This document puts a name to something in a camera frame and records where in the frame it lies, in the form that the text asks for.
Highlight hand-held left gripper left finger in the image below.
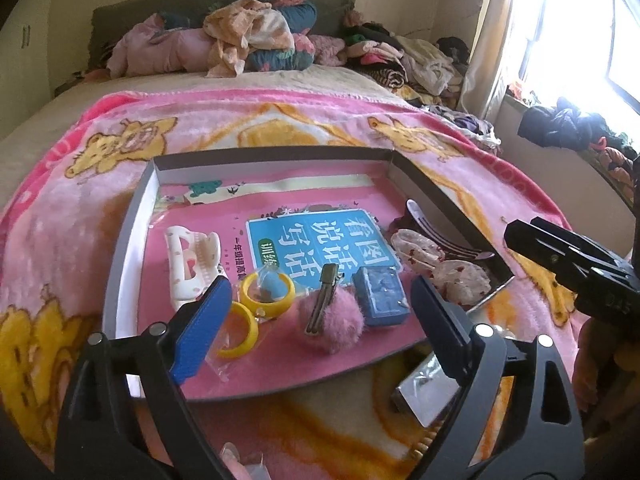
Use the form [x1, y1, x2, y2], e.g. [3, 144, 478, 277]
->
[55, 276, 236, 480]

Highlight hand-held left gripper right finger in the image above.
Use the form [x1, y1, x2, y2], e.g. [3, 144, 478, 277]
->
[410, 275, 586, 480]

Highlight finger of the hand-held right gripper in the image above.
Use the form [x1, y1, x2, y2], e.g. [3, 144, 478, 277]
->
[504, 221, 592, 291]
[530, 216, 628, 273]

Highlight polka-dot bow hair clip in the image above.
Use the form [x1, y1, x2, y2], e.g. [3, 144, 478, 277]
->
[390, 228, 493, 306]

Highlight small blue box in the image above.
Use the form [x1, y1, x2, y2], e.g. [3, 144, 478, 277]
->
[352, 266, 411, 330]

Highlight clear plastic bag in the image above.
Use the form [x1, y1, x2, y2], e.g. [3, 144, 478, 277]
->
[215, 267, 301, 376]

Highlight small silver box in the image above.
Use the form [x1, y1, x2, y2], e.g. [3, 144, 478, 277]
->
[391, 355, 463, 428]

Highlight white hair claw clip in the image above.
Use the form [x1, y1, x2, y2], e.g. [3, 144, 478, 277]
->
[165, 226, 226, 313]

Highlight black hair comb clip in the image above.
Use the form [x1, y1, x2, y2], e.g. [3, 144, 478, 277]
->
[392, 199, 496, 263]

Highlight pink fluffy pompom hair clip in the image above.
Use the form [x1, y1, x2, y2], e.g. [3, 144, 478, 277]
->
[291, 262, 366, 356]

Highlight grey cardboard box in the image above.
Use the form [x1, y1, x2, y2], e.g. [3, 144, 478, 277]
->
[102, 146, 516, 403]

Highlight person's right forearm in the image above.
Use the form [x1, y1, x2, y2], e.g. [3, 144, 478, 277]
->
[575, 310, 640, 436]

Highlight dark clothes on windowsill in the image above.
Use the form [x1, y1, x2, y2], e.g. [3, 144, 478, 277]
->
[517, 97, 640, 201]

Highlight pink book with blue label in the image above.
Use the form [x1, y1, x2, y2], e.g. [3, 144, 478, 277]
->
[127, 170, 481, 401]

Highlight crumpled clothes at bed edge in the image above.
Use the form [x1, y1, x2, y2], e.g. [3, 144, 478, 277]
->
[425, 105, 501, 156]

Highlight pink printed bear blanket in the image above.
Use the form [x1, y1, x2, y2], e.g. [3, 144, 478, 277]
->
[0, 87, 588, 480]

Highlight beige curtain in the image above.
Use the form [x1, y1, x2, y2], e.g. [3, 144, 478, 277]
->
[457, 0, 546, 121]

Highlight pile of mixed clothes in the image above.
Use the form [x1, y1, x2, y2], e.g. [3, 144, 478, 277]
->
[342, 10, 471, 108]

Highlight bright window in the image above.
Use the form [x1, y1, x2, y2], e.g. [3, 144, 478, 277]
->
[505, 0, 640, 151]

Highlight bed with beige sheet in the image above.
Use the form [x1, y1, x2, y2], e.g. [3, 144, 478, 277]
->
[0, 67, 416, 161]

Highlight pink quilted garment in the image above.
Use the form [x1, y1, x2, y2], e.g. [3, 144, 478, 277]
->
[107, 15, 221, 78]

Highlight pink fuzzy cloth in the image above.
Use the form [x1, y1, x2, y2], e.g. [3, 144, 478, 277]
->
[295, 34, 347, 67]

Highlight orange patterned cloth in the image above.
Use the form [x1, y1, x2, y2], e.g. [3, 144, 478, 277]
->
[202, 0, 296, 78]

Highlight white wardrobe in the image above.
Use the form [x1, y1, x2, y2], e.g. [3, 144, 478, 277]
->
[0, 0, 60, 126]

